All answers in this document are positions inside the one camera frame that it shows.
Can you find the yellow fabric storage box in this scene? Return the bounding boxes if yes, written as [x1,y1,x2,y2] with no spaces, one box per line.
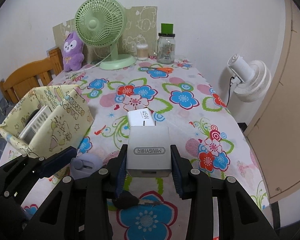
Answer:
[0,85,94,158]

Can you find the orange handled scissors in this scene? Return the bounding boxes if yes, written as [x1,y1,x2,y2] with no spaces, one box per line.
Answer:
[150,64,173,74]

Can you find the beige cartoon board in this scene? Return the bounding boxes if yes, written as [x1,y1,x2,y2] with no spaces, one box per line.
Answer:
[52,6,158,56]

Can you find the wooden chair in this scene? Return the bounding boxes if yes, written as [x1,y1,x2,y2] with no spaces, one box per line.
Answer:
[0,47,63,104]

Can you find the glass jar green lid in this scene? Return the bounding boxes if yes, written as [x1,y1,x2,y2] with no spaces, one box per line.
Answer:
[157,23,175,64]

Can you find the cotton swab container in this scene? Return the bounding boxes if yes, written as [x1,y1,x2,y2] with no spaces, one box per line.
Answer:
[136,44,149,61]

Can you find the white standing fan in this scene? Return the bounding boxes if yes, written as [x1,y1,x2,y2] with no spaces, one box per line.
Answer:
[228,54,272,102]

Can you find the white 45W charger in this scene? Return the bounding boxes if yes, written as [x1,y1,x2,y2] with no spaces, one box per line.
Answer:
[127,108,156,128]

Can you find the white remote control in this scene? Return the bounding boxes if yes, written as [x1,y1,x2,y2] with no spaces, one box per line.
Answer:
[18,105,52,144]

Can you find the floral tablecloth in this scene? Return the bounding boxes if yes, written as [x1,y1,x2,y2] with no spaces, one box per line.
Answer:
[0,59,277,239]

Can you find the purple plush toy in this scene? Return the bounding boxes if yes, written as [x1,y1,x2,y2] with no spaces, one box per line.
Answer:
[62,31,84,72]

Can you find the white MINGYI charger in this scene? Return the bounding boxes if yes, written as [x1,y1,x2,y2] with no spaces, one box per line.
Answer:
[126,126,172,178]

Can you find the green desk fan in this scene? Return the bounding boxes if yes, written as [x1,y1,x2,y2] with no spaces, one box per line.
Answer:
[75,0,136,70]

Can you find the black key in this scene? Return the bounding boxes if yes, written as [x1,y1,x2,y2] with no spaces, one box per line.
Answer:
[112,191,163,210]

